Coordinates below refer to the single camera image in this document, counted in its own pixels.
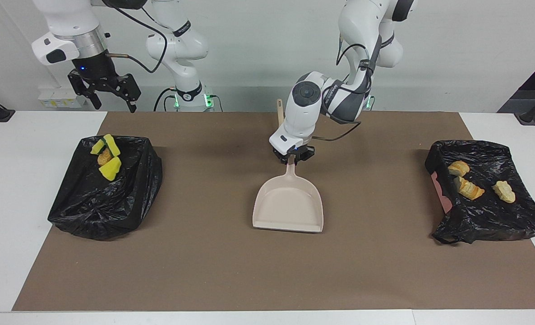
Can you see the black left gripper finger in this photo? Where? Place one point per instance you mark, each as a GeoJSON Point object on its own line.
{"type": "Point", "coordinates": [284, 159]}
{"type": "Point", "coordinates": [304, 157]}

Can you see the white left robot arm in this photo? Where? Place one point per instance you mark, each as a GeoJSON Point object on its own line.
{"type": "Point", "coordinates": [301, 117]}

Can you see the yellow green sponge wedge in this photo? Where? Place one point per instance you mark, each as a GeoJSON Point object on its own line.
{"type": "Point", "coordinates": [97, 147]}

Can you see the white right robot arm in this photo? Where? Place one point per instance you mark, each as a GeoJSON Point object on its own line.
{"type": "Point", "coordinates": [177, 45]}

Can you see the brown rounded sponge lump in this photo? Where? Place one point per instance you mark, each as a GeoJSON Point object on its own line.
{"type": "Point", "coordinates": [105, 158]}

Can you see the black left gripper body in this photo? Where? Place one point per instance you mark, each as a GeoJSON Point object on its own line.
{"type": "Point", "coordinates": [301, 151]}

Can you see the beige plastic dustpan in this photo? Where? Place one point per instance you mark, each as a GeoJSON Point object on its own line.
{"type": "Point", "coordinates": [290, 203]}

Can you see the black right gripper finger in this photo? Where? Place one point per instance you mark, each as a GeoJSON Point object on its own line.
{"type": "Point", "coordinates": [130, 90]}
{"type": "Point", "coordinates": [85, 88]}

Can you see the plain yellow sponge chunk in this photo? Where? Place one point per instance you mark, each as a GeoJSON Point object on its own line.
{"type": "Point", "coordinates": [110, 169]}

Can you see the black bag bin pink rim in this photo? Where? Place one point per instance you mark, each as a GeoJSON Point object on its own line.
{"type": "Point", "coordinates": [488, 216]}

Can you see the brown table mat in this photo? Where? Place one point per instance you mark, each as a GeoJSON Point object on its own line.
{"type": "Point", "coordinates": [204, 271]}

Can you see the yellow sponge with green layer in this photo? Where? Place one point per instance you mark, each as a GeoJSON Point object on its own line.
{"type": "Point", "coordinates": [112, 145]}

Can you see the white box on table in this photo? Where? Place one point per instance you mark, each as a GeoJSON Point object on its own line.
{"type": "Point", "coordinates": [57, 99]}

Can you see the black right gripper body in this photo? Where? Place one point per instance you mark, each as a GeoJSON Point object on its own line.
{"type": "Point", "coordinates": [94, 72]}

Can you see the black bag lined bin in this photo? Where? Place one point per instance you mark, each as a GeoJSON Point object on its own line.
{"type": "Point", "coordinates": [96, 207]}

